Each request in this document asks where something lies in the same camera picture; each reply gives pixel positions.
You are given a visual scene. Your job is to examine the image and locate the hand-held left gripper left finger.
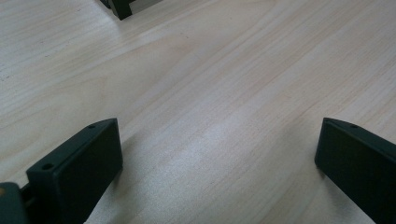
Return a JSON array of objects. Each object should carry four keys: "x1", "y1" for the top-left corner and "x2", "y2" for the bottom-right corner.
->
[{"x1": 26, "y1": 118, "x2": 123, "y2": 224}]

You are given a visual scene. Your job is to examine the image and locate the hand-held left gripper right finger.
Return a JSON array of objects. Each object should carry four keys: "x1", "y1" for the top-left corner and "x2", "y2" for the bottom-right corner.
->
[{"x1": 314, "y1": 117, "x2": 396, "y2": 224}]

